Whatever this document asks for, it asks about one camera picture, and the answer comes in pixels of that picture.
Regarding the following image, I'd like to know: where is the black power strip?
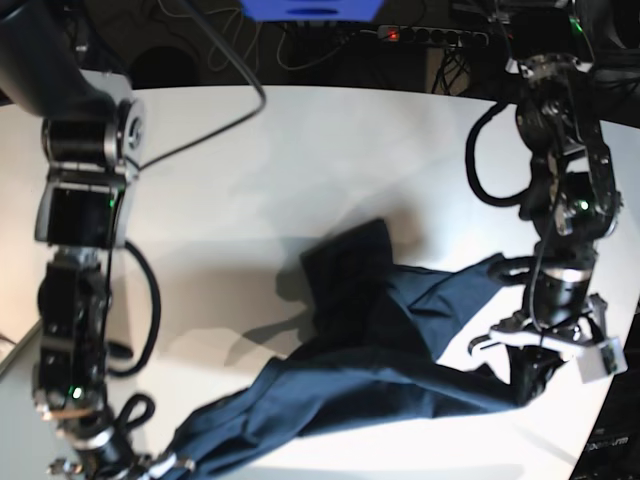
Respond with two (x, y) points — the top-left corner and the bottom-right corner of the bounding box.
(376, 25), (490, 49)

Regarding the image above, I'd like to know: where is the dark blue t-shirt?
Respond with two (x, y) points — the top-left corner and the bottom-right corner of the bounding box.
(169, 220), (526, 479)

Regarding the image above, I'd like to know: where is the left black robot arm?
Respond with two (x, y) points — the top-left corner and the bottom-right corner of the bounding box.
(465, 1), (627, 402)

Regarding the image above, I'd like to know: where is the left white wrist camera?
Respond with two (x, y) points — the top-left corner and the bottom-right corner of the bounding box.
(577, 337), (628, 384)

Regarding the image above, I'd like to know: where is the grey looped cable on floor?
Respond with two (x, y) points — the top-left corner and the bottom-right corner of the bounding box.
(207, 9), (264, 76)

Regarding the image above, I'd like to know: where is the blue box overhead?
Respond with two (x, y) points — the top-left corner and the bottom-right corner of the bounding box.
(240, 0), (384, 22)

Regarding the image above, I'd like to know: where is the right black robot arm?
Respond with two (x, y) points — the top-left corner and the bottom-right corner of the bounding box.
(1, 1), (195, 479)

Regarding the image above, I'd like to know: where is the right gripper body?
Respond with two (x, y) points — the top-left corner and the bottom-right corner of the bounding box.
(47, 419), (195, 479)

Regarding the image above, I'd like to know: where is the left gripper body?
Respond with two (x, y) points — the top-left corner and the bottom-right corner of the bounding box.
(468, 294), (607, 400)

